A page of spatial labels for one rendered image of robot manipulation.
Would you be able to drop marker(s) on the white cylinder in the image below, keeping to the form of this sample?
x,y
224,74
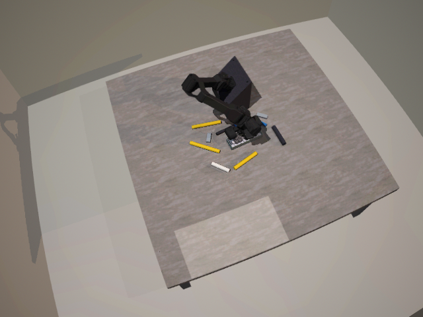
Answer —
x,y
220,167

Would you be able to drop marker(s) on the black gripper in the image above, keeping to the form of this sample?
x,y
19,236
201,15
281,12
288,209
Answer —
x,y
231,132

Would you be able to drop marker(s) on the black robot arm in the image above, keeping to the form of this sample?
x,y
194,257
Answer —
x,y
234,113

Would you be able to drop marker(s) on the grey keyboard with white letter keys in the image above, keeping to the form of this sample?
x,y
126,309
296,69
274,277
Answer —
x,y
240,140

